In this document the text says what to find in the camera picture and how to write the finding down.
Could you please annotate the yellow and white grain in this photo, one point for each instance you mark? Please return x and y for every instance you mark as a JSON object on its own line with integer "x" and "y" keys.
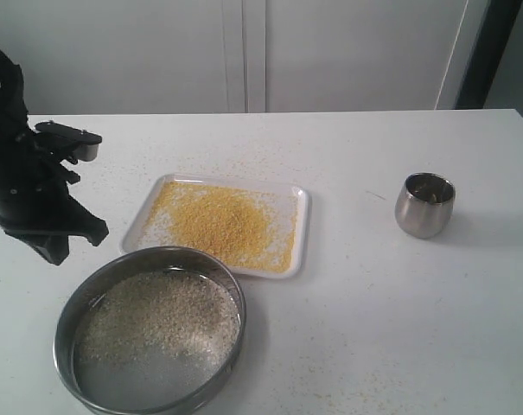
{"x": 176, "y": 313}

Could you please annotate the yellow millet grains pile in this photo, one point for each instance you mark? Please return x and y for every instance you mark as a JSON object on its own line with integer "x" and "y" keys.
{"x": 249, "y": 229}

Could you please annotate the dark vertical post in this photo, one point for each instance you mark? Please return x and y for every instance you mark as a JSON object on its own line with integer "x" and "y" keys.
{"x": 494, "y": 78}

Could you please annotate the white cabinet with doors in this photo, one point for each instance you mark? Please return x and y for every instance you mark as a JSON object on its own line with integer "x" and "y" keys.
{"x": 81, "y": 57}

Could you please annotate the stainless steel cup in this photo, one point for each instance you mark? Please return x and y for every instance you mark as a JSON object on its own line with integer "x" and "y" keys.
{"x": 425, "y": 204}

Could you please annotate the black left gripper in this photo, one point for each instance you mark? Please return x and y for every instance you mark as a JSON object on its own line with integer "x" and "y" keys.
{"x": 35, "y": 204}

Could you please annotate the round steel mesh sieve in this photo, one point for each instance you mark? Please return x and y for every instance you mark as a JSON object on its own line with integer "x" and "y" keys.
{"x": 155, "y": 383}

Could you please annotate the white rectangular plastic tray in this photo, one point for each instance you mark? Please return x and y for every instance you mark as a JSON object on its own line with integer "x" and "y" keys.
{"x": 130, "y": 242}

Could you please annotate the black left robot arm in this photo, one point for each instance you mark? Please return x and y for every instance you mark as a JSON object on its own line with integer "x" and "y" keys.
{"x": 13, "y": 111}

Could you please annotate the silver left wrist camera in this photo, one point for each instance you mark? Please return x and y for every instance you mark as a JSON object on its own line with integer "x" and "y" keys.
{"x": 67, "y": 143}

